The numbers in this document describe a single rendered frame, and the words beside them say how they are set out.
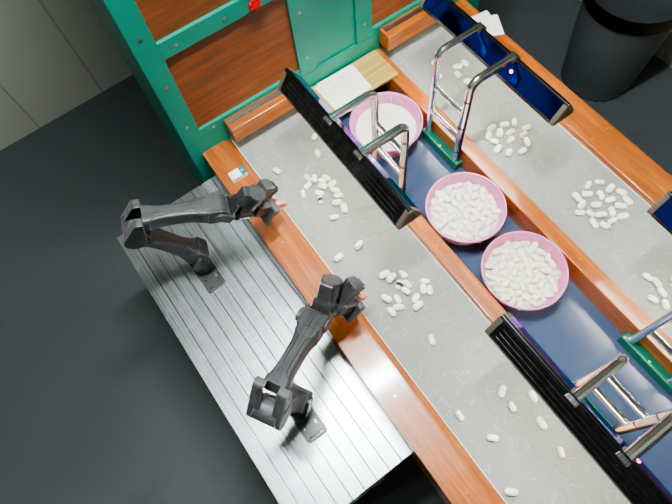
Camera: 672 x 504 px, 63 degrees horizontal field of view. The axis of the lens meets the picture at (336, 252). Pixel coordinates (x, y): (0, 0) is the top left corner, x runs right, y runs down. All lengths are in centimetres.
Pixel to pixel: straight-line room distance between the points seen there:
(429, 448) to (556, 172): 102
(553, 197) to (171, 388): 176
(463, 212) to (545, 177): 31
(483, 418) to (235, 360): 78
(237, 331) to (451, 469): 79
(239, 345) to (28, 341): 137
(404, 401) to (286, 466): 40
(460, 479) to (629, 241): 93
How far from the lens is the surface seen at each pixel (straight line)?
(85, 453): 271
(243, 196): 158
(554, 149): 209
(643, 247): 200
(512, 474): 169
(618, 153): 212
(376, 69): 219
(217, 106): 198
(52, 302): 298
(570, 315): 190
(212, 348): 186
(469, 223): 188
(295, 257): 180
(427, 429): 164
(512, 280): 183
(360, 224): 185
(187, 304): 193
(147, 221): 160
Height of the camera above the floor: 239
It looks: 66 degrees down
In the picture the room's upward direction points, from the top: 11 degrees counter-clockwise
